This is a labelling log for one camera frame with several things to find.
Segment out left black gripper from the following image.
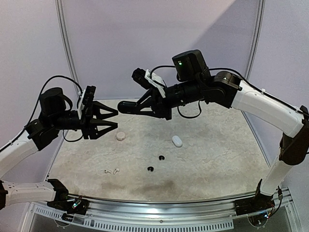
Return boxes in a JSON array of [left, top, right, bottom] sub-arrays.
[[51, 100, 118, 139]]

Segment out black oval charging case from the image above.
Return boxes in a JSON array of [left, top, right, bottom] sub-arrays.
[[117, 101, 138, 114]]

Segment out white earbud charging case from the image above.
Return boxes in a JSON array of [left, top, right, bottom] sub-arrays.
[[172, 135, 183, 147]]

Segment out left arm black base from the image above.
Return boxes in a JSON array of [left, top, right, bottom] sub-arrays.
[[47, 196, 90, 215]]

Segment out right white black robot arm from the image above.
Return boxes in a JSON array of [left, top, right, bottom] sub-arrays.
[[132, 49, 309, 211]]

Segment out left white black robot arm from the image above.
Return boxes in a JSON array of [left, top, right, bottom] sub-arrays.
[[0, 86, 118, 210]]

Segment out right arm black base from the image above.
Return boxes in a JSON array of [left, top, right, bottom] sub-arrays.
[[234, 194, 275, 216]]

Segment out pink round charging case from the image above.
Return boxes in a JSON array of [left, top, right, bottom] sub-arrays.
[[116, 131, 126, 141]]

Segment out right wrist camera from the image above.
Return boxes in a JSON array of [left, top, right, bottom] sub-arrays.
[[132, 68, 167, 98]]

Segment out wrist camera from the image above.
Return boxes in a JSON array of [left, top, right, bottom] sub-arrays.
[[132, 68, 167, 98], [77, 86, 96, 111]]

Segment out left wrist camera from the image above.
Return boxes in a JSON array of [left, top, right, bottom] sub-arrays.
[[77, 86, 96, 111]]

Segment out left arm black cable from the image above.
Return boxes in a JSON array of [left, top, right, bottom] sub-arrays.
[[24, 75, 84, 142]]

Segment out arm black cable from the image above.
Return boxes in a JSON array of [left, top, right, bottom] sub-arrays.
[[148, 65, 309, 155], [24, 75, 84, 142]]

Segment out aluminium front rail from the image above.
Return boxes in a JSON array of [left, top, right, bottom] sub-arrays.
[[22, 188, 301, 232]]

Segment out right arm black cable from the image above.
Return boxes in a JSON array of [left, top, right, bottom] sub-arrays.
[[148, 65, 309, 155]]

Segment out left metal corner post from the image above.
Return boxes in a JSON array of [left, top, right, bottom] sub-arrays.
[[55, 0, 80, 85]]

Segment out metal corner post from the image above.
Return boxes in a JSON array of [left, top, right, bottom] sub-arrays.
[[244, 0, 266, 80], [55, 0, 80, 85]]

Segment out right metal corner post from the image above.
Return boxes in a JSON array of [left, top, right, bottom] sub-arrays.
[[244, 0, 266, 80]]

